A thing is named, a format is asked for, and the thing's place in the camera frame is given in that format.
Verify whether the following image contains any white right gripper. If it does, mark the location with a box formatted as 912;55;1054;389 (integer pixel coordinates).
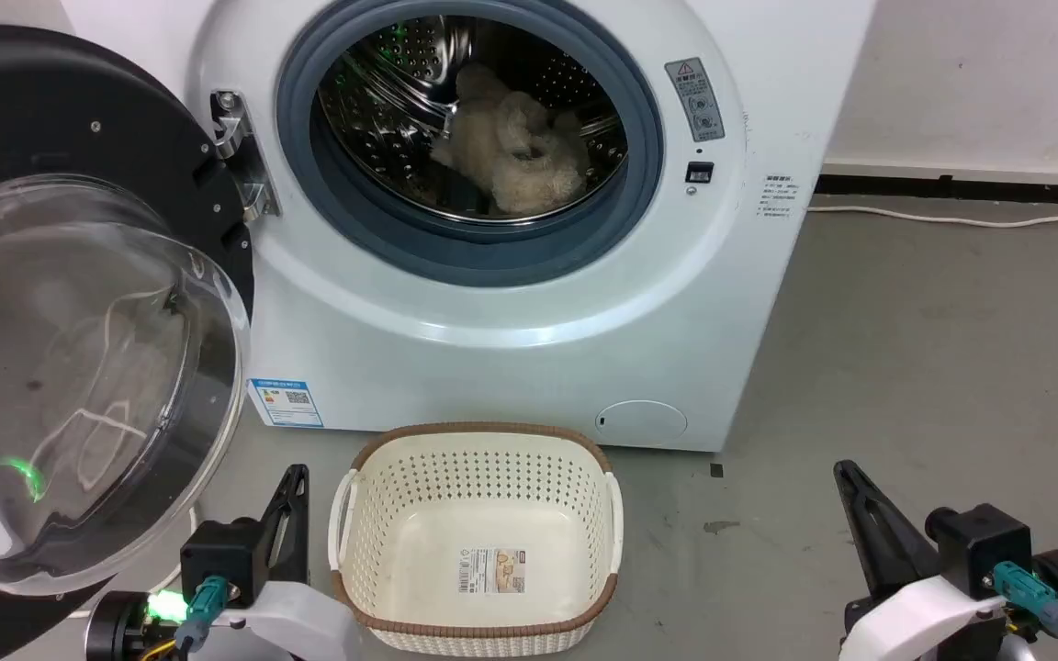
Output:
833;459;1009;661

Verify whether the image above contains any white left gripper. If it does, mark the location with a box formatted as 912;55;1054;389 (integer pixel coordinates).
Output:
213;464;362;661

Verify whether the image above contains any white front-load washing machine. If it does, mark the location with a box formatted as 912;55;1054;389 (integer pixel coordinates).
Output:
59;0;880;455

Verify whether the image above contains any black washer door glass bowl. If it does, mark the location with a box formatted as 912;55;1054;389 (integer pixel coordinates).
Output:
0;23;256;661

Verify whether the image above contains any metal door hinge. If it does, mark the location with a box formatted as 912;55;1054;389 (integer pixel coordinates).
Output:
209;89;283;222

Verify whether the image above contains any blue energy label sticker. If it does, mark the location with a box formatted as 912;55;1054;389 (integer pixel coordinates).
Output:
248;375;326;431

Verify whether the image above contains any cream laundry basket brown rim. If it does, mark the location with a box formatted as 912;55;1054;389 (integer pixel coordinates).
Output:
327;421;625;659

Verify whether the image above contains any paper label in basket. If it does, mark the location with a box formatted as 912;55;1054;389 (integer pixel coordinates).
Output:
457;547;528;596

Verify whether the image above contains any round filter cover flap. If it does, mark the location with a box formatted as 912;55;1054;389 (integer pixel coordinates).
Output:
595;399;689;450

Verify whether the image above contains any small printed text sticker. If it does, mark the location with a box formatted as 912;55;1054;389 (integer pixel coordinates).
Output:
760;174;797;227

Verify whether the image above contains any black baseboard strip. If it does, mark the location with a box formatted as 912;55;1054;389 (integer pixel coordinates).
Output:
813;172;1058;207

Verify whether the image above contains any perforated steel washer drum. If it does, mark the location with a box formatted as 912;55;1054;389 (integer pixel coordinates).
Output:
316;14;630;223

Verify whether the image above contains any cream fluffy towel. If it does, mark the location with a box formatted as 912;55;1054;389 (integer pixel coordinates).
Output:
429;62;591;218

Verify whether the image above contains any grey warning sticker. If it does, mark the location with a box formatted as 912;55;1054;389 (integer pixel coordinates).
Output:
664;57;727;144

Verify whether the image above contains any teal left camera connector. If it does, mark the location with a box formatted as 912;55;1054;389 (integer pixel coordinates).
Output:
174;576;231;654

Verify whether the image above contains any teal camera connector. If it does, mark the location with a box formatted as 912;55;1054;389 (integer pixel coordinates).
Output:
992;561;1058;637
174;576;231;654

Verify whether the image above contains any teal right camera connector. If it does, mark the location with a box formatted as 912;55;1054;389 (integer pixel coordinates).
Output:
992;561;1058;637

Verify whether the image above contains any white floor cable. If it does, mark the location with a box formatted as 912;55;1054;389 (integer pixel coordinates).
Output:
805;203;1058;230

